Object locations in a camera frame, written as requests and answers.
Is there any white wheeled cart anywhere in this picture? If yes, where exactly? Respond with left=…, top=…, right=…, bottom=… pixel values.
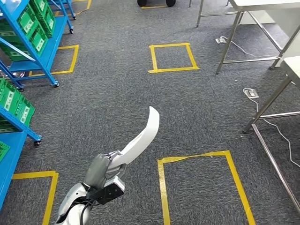
left=137, top=0, right=176, bottom=8

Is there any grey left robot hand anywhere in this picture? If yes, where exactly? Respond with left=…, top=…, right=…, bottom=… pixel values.
left=84, top=151, right=127, bottom=190

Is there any steel workbench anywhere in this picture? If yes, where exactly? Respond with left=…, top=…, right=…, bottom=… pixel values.
left=242, top=56, right=300, bottom=215

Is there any green plastic crate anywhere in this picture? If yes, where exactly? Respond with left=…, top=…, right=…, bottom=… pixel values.
left=29, top=0, right=47, bottom=20
left=0, top=19, right=23, bottom=44
left=42, top=5, right=57, bottom=38
left=14, top=95, right=35, bottom=128
left=29, top=24, right=49, bottom=57
left=0, top=43, right=32, bottom=62
left=0, top=141, right=11, bottom=163
left=17, top=4, right=39, bottom=40
left=0, top=77, right=22, bottom=116
left=0, top=116, right=23, bottom=134

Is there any steel table with white panel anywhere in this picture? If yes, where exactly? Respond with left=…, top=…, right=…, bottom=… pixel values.
left=188, top=0, right=300, bottom=75

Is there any blue metal shelf cart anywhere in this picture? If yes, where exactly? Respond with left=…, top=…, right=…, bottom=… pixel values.
left=0, top=0, right=73, bottom=92
left=47, top=0, right=77, bottom=34

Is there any white curved plastic part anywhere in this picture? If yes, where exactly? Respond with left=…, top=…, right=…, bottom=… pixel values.
left=108, top=106, right=160, bottom=173

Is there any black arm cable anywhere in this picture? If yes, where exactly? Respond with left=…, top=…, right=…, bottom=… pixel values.
left=80, top=200, right=94, bottom=225

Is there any white power cable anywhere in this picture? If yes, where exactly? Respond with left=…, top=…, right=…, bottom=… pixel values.
left=243, top=88, right=300, bottom=168
left=220, top=37, right=282, bottom=60

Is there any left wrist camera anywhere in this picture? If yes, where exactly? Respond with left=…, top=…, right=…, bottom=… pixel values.
left=87, top=176, right=125, bottom=206

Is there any yellow floor tape square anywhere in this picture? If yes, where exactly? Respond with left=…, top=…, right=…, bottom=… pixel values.
left=11, top=171, right=59, bottom=225

